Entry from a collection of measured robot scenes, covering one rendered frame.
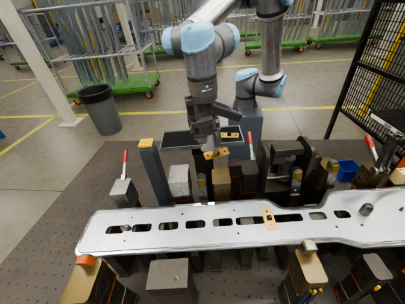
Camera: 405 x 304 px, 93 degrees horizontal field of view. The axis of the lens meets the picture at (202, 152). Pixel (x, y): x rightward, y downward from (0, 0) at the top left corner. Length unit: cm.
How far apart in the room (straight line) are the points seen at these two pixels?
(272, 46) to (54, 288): 143
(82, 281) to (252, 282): 64
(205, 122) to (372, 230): 66
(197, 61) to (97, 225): 71
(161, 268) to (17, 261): 93
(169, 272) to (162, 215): 23
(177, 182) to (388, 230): 73
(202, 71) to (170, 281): 57
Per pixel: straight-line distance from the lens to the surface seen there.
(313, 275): 68
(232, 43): 56
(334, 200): 92
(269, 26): 92
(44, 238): 146
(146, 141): 93
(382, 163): 100
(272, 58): 99
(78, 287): 74
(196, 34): 45
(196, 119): 53
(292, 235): 77
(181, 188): 78
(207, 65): 47
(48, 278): 129
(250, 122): 116
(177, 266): 68
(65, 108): 439
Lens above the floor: 165
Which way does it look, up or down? 39 degrees down
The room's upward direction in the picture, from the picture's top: 7 degrees counter-clockwise
